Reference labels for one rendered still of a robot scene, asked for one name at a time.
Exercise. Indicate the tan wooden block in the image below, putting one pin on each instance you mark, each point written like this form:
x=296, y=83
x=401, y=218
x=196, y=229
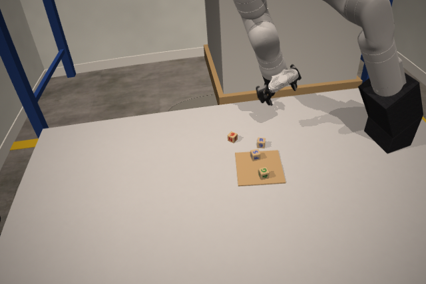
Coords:
x=263, y=173
x=255, y=155
x=261, y=143
x=232, y=137

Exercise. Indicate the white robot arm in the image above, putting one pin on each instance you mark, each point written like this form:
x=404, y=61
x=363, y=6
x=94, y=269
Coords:
x=384, y=67

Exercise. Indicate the tan square mat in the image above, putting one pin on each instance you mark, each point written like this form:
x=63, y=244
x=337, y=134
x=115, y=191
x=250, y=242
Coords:
x=247, y=170

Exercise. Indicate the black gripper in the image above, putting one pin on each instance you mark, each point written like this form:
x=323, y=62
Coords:
x=264, y=90

